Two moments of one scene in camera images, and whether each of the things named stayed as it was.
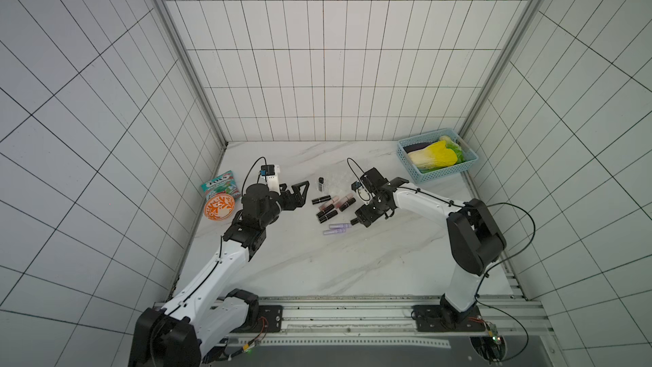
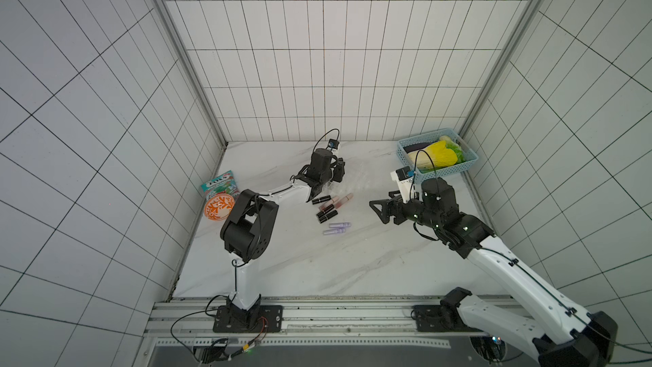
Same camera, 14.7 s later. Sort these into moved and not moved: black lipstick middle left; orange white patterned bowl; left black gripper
Moved: left black gripper
Not moved: black lipstick middle left; orange white patterned bowl
